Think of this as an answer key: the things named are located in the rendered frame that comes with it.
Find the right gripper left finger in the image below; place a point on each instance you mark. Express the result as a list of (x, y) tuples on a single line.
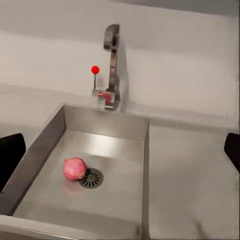
[(12, 149)]

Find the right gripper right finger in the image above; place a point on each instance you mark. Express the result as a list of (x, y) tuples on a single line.
[(232, 149)]

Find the vidalia onion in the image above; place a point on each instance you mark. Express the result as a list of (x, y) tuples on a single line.
[(74, 169)]

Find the drop in sink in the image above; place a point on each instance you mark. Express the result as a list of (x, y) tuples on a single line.
[(158, 178)]

